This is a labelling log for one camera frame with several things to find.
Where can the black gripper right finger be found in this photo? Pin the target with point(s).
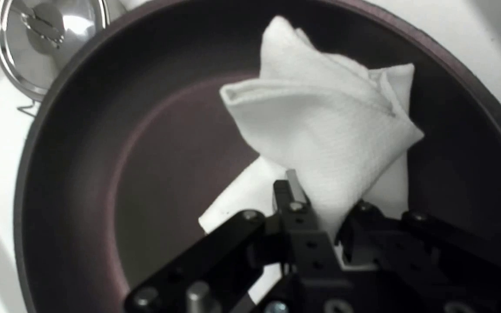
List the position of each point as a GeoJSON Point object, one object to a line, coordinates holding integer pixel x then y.
{"type": "Point", "coordinates": [424, 262]}

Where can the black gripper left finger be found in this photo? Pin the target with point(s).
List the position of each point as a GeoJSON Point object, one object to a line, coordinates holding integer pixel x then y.
{"type": "Point", "coordinates": [302, 250]}

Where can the white cloth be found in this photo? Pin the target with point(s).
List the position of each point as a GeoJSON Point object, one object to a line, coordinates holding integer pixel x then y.
{"type": "Point", "coordinates": [320, 128]}

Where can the steel pot lid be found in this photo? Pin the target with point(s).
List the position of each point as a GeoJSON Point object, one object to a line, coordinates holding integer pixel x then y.
{"type": "Point", "coordinates": [52, 41]}

